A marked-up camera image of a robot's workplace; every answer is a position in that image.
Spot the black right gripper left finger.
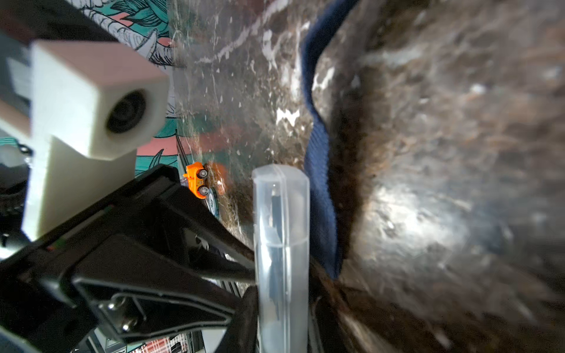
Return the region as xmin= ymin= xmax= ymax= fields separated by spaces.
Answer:
xmin=215 ymin=286 xmax=258 ymax=353

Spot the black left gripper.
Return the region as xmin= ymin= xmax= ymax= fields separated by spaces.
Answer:
xmin=1 ymin=165 xmax=255 ymax=352

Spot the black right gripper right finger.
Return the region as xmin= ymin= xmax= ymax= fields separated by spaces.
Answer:
xmin=308 ymin=257 xmax=348 ymax=353

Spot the clear plastic supply case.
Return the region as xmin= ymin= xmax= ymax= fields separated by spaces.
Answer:
xmin=252 ymin=164 xmax=310 ymax=352

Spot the navy blue school backpack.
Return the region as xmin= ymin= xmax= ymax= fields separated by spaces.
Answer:
xmin=300 ymin=0 xmax=357 ymax=279

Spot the orange pencil sharpener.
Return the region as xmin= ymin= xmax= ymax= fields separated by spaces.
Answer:
xmin=183 ymin=162 xmax=210 ymax=199

